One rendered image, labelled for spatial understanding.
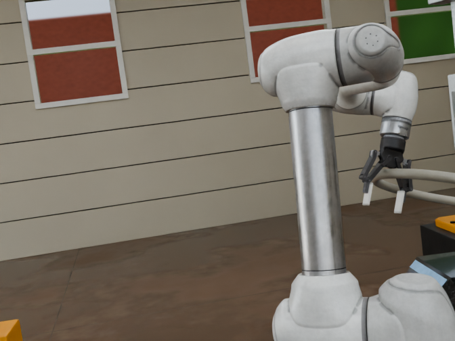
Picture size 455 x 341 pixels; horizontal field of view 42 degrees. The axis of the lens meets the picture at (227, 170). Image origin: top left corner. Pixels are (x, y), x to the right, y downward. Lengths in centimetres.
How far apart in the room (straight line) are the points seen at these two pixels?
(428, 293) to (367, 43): 53
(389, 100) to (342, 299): 76
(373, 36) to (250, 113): 698
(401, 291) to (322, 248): 19
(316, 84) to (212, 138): 684
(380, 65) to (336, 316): 54
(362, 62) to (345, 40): 7
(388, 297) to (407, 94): 77
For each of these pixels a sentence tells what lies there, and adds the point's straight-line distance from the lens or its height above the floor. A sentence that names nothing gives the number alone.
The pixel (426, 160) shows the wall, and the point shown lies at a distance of 921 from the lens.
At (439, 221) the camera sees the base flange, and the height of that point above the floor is 78.
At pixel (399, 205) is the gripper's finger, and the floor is 116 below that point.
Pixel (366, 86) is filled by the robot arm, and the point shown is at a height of 153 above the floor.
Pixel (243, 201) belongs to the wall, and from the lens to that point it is 830.
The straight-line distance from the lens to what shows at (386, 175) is 187.
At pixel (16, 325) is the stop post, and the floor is 107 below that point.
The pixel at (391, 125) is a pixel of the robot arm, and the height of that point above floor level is 141.
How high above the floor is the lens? 151
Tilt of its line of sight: 5 degrees down
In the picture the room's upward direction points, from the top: 7 degrees counter-clockwise
